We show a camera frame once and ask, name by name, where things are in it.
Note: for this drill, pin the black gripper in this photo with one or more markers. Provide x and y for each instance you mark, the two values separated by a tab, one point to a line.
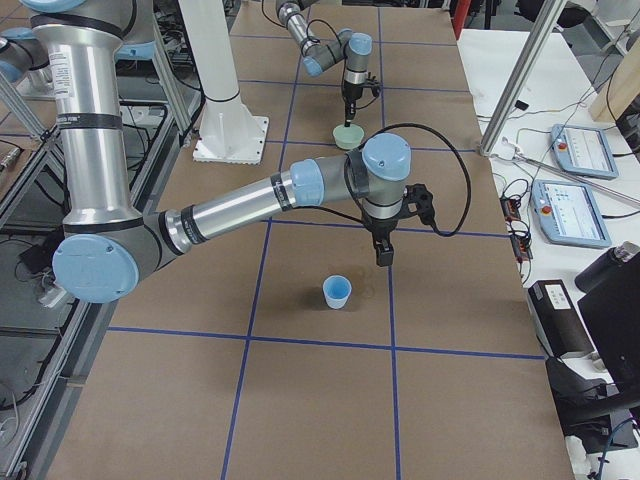
350	93
378	229

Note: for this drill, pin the mint green bowl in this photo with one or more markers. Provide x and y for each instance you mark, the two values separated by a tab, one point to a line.
348	137

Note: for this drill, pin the light blue plastic cup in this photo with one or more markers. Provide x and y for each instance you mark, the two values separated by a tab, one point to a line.
337	290

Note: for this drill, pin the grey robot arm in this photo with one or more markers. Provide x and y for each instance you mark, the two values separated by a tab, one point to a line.
352	49
175	190

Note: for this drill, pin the black orange electronics board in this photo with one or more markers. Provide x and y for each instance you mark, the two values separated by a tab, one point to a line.
518	230

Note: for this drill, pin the red cylinder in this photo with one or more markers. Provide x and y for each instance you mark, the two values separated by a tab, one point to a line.
460	15

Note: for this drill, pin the small black square pad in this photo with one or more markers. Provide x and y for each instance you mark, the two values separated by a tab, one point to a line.
521	105

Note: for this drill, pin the near blue teach pendant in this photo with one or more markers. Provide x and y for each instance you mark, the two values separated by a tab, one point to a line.
568	214

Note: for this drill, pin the blue teach pendant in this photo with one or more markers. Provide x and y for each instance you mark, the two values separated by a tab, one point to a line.
583	151
568	214

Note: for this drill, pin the white side table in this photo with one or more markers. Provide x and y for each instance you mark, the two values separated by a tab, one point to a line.
557	91

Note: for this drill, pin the black device with white label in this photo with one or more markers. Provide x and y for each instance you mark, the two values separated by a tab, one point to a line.
558	325

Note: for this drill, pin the far blue teach pendant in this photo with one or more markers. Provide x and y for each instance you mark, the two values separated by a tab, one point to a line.
583	151

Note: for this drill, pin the black computer monitor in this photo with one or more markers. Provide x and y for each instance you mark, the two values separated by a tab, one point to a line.
610	311

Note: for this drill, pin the white metal pedestal base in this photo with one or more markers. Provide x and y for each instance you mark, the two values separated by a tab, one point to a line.
225	90

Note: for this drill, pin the aluminium frame post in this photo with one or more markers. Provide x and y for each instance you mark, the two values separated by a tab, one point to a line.
536	40

